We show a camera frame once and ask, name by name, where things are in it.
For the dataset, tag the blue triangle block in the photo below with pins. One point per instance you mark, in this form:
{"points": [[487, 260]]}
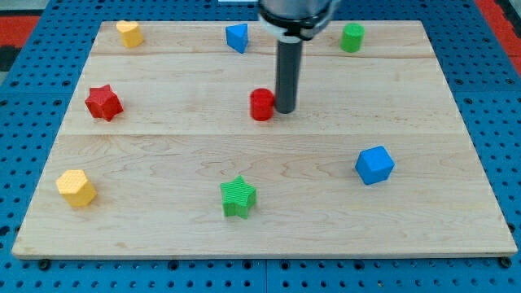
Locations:
{"points": [[237, 37]]}

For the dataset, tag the green cylinder block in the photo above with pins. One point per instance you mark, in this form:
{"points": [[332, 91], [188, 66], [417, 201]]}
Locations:
{"points": [[352, 37]]}

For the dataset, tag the green star block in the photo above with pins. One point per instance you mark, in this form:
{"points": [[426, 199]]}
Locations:
{"points": [[237, 197]]}

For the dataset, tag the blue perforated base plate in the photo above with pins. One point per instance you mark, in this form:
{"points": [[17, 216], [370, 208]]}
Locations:
{"points": [[478, 52]]}

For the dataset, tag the red cylinder block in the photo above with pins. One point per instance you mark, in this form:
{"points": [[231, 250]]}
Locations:
{"points": [[261, 104]]}

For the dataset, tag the yellow heart block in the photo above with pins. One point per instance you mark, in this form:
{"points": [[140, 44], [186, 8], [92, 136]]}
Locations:
{"points": [[130, 33]]}

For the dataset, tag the light wooden board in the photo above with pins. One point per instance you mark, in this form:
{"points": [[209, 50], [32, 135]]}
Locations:
{"points": [[185, 129]]}

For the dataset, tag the red star block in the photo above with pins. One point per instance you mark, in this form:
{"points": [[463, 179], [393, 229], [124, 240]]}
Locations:
{"points": [[103, 103]]}

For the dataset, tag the blue cube block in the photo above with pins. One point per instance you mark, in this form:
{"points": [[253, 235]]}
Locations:
{"points": [[374, 165]]}

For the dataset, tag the yellow hexagon block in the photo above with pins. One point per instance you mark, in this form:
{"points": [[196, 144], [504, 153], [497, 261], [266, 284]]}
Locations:
{"points": [[76, 188]]}

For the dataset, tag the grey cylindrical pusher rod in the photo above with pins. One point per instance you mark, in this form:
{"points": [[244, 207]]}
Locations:
{"points": [[287, 76]]}

